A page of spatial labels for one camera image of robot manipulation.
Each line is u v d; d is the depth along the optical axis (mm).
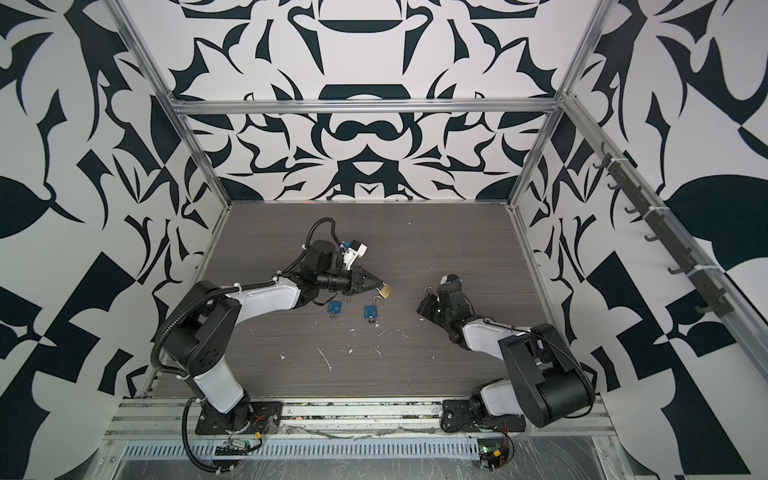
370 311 915
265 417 738
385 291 831
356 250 826
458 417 742
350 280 763
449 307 714
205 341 463
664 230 549
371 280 827
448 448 713
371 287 821
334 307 915
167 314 936
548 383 439
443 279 880
